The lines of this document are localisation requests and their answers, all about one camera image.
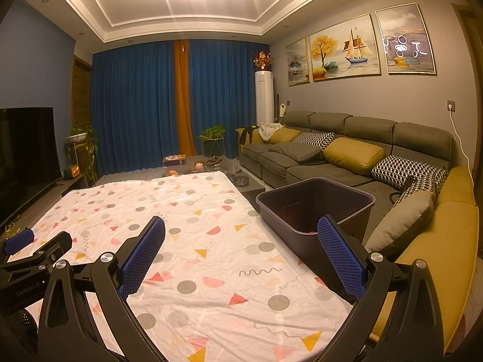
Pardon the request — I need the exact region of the dark grey trash bin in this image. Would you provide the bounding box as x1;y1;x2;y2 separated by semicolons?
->
256;177;376;302

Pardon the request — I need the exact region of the grey tv cabinet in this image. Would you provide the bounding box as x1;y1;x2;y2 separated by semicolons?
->
1;173;88;236

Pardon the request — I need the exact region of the black flat television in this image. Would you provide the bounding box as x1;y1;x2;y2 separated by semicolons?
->
0;107;61;223

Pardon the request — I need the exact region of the mustard yellow sofa chaise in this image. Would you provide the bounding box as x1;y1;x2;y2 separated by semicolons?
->
392;166;479;349

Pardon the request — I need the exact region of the large grey front cushion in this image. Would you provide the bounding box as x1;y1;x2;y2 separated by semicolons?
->
365;190;436;261

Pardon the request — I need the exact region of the trailing plant on stand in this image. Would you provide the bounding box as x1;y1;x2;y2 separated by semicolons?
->
66;122;98;186

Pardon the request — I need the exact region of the near patterned cushion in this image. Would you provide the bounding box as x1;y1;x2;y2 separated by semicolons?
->
371;155;449;206

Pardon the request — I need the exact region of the grey sectional sofa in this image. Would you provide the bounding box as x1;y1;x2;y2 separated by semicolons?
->
237;110;453;237

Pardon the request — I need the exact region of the patterned white table cloth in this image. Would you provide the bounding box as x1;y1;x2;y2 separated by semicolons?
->
20;172;351;361

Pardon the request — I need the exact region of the yellow sofa cushion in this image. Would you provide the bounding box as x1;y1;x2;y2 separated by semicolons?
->
323;137;386;176

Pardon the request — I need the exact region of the blue curtain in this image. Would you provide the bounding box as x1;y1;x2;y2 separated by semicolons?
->
91;39;270;174

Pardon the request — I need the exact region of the grey sofa cushion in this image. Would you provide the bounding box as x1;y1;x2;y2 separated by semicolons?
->
269;141;322;163

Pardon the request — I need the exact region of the black white patterned cushion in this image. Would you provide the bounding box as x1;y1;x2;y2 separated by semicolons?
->
293;132;336;151

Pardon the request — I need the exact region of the orange curtain strip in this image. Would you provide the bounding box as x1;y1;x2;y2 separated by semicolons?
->
174;40;197;156

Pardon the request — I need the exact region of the potted green floor plant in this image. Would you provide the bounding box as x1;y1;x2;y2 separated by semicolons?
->
197;124;225;158

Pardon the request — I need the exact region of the far yellow cushion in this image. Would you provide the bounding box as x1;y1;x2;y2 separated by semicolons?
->
268;128;301;144

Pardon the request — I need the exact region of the white cloth on sofa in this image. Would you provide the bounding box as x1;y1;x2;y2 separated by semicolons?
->
258;122;283;141

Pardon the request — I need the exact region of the right framed painting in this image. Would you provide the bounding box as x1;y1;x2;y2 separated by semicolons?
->
375;2;436;75

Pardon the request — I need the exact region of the white standing air conditioner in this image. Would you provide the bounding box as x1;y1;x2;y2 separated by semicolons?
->
254;70;274;125

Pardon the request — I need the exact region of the sailing ship painting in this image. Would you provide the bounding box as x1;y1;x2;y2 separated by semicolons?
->
309;13;381;82

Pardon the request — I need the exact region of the left small landscape painting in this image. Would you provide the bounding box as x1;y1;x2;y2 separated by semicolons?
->
286;38;309;87

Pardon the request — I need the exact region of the flower arrangement on conditioner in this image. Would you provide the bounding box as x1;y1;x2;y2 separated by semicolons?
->
253;51;272;71

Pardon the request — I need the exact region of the wall socket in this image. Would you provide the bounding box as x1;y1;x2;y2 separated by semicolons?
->
447;100;455;112

